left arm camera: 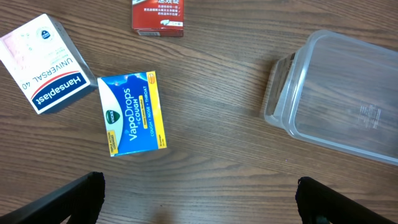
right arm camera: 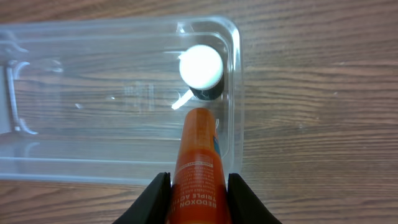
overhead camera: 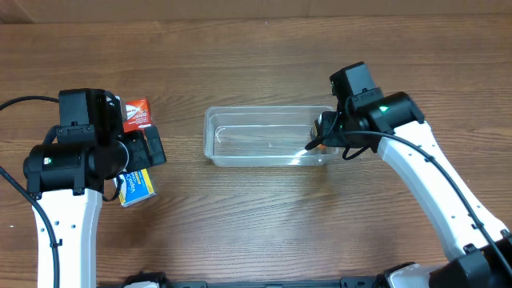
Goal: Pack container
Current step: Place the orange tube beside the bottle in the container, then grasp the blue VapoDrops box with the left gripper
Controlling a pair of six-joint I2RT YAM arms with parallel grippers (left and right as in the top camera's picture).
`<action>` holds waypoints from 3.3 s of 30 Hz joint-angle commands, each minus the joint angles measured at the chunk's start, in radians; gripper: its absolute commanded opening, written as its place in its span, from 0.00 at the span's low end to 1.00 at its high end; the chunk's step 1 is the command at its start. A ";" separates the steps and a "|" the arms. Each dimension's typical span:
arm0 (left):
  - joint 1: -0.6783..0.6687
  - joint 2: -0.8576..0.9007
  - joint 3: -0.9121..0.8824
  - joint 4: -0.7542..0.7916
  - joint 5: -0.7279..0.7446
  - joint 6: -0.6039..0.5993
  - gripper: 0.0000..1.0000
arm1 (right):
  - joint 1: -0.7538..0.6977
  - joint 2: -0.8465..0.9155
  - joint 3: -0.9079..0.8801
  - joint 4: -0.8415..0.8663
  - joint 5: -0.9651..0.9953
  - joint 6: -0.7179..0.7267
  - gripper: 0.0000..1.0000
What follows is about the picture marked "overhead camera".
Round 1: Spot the blue yellow VapoDrops box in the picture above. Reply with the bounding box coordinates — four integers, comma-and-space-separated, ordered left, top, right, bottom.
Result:
114, 169, 156, 207

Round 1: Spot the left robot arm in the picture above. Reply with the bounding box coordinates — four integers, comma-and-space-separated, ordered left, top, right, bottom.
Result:
23, 89, 166, 287

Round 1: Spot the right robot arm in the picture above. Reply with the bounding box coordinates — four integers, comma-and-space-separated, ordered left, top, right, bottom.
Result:
306, 62, 511, 288

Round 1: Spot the clear plastic container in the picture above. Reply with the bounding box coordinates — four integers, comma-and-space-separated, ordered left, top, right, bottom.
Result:
203, 106, 338, 167

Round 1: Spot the red cardboard box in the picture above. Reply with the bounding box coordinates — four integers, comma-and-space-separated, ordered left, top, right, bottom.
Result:
123, 98, 154, 133

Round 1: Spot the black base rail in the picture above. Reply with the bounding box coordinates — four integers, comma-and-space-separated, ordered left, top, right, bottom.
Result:
95, 271, 452, 288

